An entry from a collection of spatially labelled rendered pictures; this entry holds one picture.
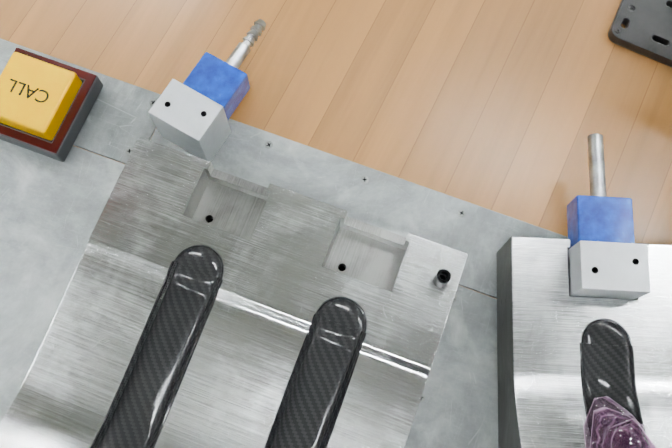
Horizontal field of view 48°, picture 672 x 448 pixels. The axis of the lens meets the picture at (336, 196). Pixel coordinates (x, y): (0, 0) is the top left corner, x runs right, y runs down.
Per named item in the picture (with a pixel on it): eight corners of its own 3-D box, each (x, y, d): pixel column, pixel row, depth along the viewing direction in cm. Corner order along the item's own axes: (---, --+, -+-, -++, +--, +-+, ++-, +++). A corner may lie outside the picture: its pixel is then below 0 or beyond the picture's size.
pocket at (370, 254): (342, 222, 58) (343, 209, 55) (407, 246, 58) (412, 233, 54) (322, 276, 57) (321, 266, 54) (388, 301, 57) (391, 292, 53)
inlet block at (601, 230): (554, 146, 63) (574, 120, 58) (614, 149, 63) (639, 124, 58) (560, 301, 59) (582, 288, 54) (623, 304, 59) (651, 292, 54)
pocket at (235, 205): (214, 176, 60) (207, 160, 56) (277, 199, 59) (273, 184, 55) (191, 228, 58) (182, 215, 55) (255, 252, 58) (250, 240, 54)
